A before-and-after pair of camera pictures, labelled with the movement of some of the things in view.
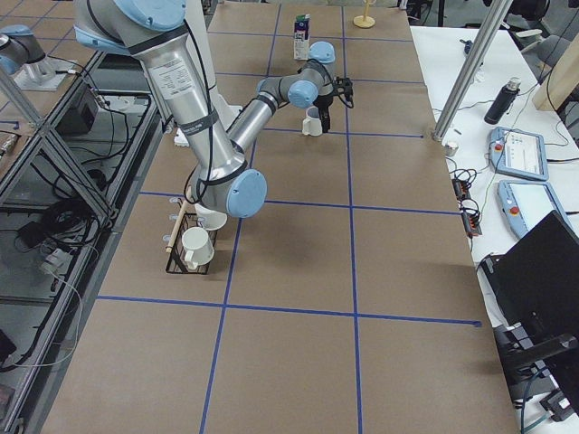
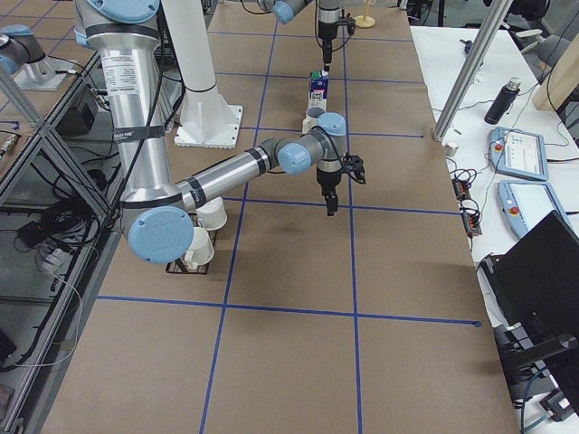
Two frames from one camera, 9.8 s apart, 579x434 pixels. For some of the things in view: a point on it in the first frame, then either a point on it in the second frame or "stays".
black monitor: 533,290 stays
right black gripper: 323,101 → 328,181
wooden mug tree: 365,21 stays
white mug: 312,124 stays
